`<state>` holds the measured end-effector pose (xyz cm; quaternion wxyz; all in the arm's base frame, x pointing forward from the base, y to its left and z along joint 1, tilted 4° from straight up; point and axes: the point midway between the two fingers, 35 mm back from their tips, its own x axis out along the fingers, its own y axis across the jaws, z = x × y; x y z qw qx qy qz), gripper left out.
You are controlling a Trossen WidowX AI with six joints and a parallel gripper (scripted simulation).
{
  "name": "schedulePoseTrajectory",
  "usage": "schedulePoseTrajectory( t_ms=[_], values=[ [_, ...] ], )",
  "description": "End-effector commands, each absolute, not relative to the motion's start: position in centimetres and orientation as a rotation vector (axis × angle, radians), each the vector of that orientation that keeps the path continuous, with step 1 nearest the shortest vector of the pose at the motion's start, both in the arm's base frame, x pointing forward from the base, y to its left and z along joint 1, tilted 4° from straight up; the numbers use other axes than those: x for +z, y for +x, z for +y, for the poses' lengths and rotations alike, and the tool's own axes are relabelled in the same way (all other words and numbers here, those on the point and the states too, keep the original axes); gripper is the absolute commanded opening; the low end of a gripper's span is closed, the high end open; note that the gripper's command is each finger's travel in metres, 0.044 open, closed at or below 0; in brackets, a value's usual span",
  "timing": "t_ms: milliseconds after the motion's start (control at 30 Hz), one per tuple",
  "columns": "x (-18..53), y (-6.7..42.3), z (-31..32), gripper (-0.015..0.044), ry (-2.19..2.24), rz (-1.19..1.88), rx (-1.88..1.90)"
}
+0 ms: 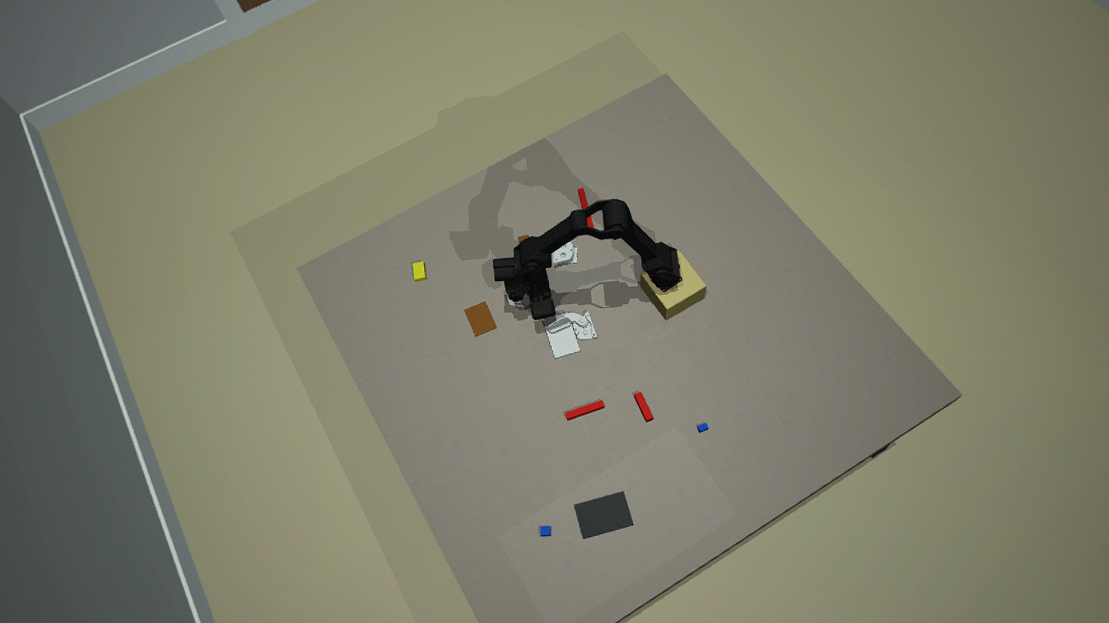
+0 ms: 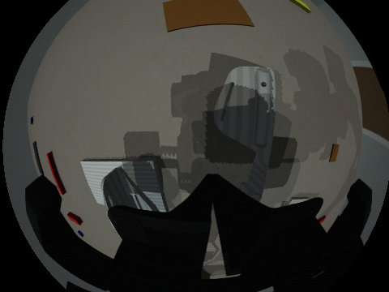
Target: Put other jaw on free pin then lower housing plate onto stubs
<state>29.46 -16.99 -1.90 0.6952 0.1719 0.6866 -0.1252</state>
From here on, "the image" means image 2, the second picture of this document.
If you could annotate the yellow-green rectangular block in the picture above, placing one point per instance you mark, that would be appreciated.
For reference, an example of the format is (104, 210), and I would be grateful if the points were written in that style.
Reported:
(302, 5)

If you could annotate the red rectangular bar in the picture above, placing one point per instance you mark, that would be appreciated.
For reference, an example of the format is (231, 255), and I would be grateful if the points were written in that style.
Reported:
(74, 217)

